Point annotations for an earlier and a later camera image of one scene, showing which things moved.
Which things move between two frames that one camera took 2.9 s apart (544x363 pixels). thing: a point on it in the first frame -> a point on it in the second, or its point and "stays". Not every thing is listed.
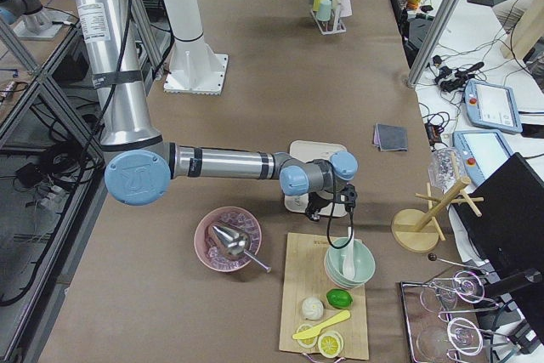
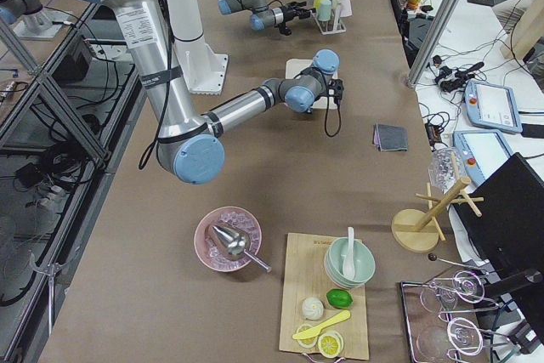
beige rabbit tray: [310, 150] -> [295, 66]
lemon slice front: [331, 343] stays
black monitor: [506, 243] stays
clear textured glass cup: [445, 167] stays
